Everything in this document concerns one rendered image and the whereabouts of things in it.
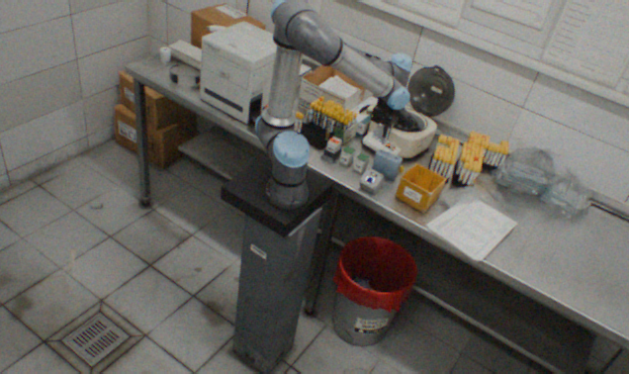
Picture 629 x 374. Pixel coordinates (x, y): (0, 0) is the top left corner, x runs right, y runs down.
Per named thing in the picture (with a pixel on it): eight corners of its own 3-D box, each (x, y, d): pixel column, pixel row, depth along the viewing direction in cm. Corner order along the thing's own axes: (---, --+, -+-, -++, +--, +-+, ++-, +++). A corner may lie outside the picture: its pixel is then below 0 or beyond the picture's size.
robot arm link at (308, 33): (319, 21, 145) (419, 92, 179) (304, 3, 152) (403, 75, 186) (293, 55, 149) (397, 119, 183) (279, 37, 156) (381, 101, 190)
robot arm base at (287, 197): (295, 215, 185) (298, 193, 178) (256, 198, 189) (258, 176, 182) (315, 190, 195) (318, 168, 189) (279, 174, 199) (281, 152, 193)
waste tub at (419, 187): (394, 197, 211) (400, 177, 204) (409, 182, 220) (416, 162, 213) (423, 214, 205) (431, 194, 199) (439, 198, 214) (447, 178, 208)
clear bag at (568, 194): (530, 194, 226) (544, 168, 217) (554, 183, 235) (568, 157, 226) (573, 225, 214) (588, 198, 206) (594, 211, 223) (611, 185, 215)
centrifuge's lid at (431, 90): (416, 56, 235) (426, 54, 241) (398, 108, 248) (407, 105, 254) (458, 77, 225) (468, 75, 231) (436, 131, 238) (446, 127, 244)
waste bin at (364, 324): (306, 325, 265) (319, 261, 238) (345, 281, 291) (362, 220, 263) (372, 369, 252) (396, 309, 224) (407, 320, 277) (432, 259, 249)
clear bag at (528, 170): (489, 183, 228) (505, 146, 216) (492, 160, 241) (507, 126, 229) (551, 202, 224) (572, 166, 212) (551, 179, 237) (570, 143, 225)
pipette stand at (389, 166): (368, 174, 219) (374, 154, 213) (375, 166, 224) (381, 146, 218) (391, 184, 217) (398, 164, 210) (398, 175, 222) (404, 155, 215)
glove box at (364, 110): (341, 128, 243) (345, 109, 237) (368, 109, 260) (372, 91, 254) (364, 140, 239) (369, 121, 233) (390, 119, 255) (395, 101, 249)
